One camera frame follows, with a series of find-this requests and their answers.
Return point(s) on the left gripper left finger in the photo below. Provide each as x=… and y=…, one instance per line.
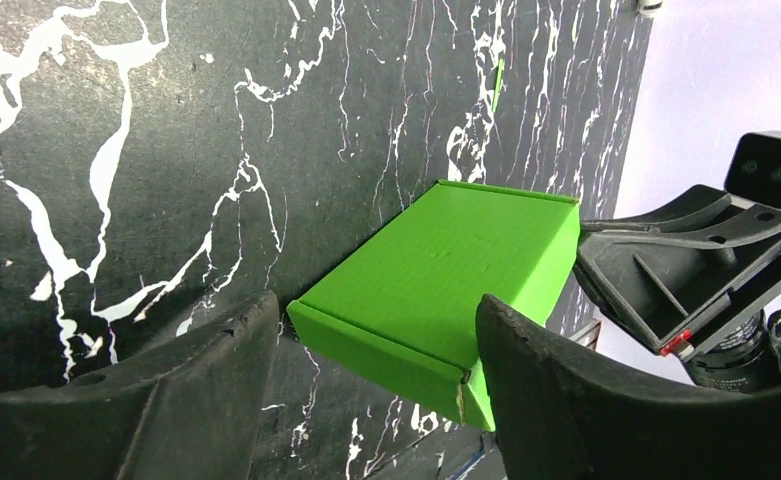
x=187, y=409

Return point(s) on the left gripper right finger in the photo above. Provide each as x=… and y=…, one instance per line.
x=563, y=411

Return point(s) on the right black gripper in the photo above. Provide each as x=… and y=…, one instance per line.
x=681, y=277

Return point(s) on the green paper box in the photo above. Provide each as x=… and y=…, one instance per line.
x=400, y=310

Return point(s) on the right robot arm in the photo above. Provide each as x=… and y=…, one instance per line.
x=747, y=360

